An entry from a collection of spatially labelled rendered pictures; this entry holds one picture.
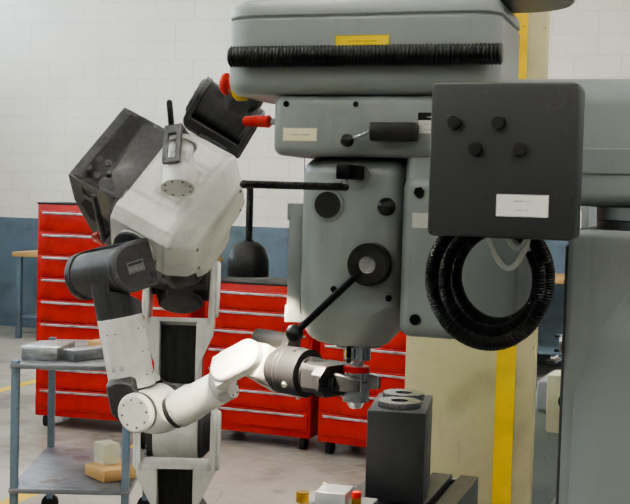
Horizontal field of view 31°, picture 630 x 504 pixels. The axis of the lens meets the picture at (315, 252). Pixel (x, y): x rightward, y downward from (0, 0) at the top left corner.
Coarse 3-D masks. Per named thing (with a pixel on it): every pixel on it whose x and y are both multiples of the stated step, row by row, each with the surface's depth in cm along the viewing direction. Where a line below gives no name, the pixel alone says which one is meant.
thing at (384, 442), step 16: (384, 400) 238; (400, 400) 241; (416, 400) 239; (432, 400) 253; (368, 416) 234; (384, 416) 233; (400, 416) 233; (416, 416) 232; (368, 432) 234; (384, 432) 234; (400, 432) 233; (416, 432) 233; (368, 448) 234; (384, 448) 234; (400, 448) 233; (416, 448) 233; (368, 464) 234; (384, 464) 234; (400, 464) 233; (416, 464) 233; (368, 480) 235; (384, 480) 234; (400, 480) 234; (416, 480) 233; (368, 496) 235; (384, 496) 234; (400, 496) 234; (416, 496) 233
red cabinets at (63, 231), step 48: (48, 240) 733; (48, 288) 735; (240, 288) 704; (48, 336) 736; (96, 336) 729; (240, 336) 704; (96, 384) 730; (240, 384) 705; (384, 384) 665; (288, 432) 697; (336, 432) 680
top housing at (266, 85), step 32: (256, 0) 191; (288, 0) 189; (320, 0) 187; (352, 0) 185; (384, 0) 184; (416, 0) 182; (448, 0) 180; (480, 0) 179; (256, 32) 190; (288, 32) 188; (320, 32) 187; (352, 32) 185; (384, 32) 183; (416, 32) 182; (448, 32) 180; (480, 32) 179; (512, 32) 190; (512, 64) 192; (256, 96) 195
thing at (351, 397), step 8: (352, 376) 198; (360, 376) 198; (368, 376) 200; (368, 384) 200; (344, 392) 200; (352, 392) 199; (360, 392) 199; (368, 392) 200; (344, 400) 200; (352, 400) 199; (360, 400) 199; (368, 400) 200
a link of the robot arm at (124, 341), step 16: (112, 320) 222; (128, 320) 222; (112, 336) 222; (128, 336) 222; (144, 336) 225; (112, 352) 222; (128, 352) 222; (144, 352) 224; (112, 368) 223; (128, 368) 222; (144, 368) 223; (112, 384) 222; (128, 384) 221; (144, 384) 223; (112, 400) 222; (128, 400) 220; (144, 400) 219; (128, 416) 220; (144, 416) 219
